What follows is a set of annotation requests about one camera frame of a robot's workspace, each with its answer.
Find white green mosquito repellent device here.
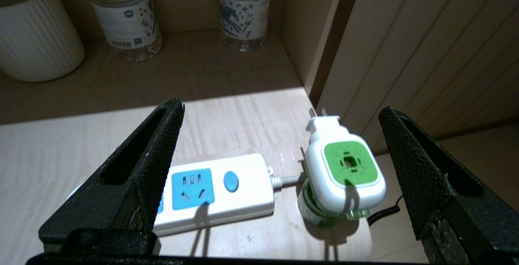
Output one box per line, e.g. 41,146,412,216
297,108,387,227

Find white power strip cord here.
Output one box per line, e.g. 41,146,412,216
268,167,307,191

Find white power strip blue sockets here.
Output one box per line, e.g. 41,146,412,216
67,154,276,237

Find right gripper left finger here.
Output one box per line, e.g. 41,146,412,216
39,97,185,254

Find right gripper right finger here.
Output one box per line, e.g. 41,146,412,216
378,106,519,265

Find white ribbed cup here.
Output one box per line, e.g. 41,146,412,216
0,0,86,82

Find clear plastic water bottle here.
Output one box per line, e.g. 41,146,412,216
79,0,163,62
218,0,272,52

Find black coiled cable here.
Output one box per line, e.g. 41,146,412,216
366,195,404,227

